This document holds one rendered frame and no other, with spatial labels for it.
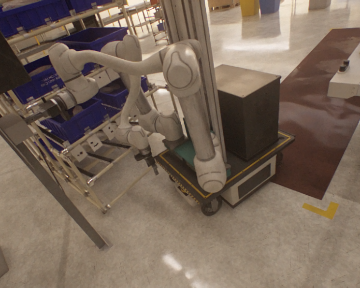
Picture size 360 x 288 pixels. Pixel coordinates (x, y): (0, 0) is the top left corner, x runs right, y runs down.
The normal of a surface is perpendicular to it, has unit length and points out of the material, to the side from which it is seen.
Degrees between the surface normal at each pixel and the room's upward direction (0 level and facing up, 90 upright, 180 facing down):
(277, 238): 0
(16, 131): 90
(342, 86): 90
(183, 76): 84
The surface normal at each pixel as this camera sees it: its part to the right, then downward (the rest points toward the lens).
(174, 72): -0.07, 0.55
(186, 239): -0.25, -0.76
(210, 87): 0.51, 0.42
